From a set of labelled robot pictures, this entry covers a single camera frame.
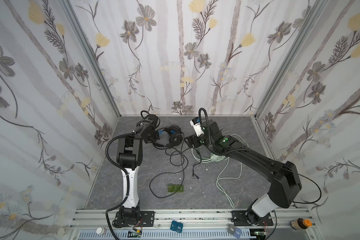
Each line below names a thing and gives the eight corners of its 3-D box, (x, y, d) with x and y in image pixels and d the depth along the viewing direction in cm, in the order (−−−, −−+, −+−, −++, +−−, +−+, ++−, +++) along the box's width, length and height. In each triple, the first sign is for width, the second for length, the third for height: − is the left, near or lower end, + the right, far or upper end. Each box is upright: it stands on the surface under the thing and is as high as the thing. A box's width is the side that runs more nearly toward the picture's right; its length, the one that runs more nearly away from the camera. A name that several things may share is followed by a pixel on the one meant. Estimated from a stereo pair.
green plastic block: (168, 192, 85) (167, 190, 82) (168, 185, 87) (168, 183, 85) (184, 192, 85) (184, 190, 82) (184, 185, 87) (184, 183, 85)
